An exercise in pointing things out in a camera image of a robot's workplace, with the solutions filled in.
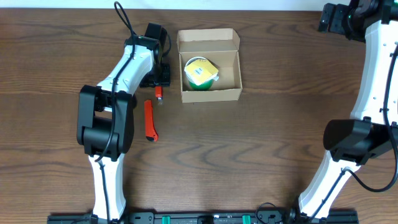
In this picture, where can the yellow sticky note pad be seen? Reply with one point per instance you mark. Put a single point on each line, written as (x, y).
(200, 71)

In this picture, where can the green tape roll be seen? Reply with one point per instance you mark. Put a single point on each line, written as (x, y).
(202, 85)

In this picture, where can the brown cardboard box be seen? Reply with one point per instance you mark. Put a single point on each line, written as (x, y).
(221, 48)

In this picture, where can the red utility knife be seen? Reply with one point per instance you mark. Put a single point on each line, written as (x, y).
(151, 133)

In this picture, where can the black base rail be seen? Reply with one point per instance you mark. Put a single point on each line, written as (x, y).
(262, 216)

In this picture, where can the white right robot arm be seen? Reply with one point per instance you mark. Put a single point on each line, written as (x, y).
(371, 129)

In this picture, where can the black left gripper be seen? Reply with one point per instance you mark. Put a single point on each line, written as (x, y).
(157, 81)

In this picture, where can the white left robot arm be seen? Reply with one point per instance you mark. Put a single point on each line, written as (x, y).
(105, 125)

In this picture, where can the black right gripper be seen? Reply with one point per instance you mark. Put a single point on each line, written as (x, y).
(327, 18)

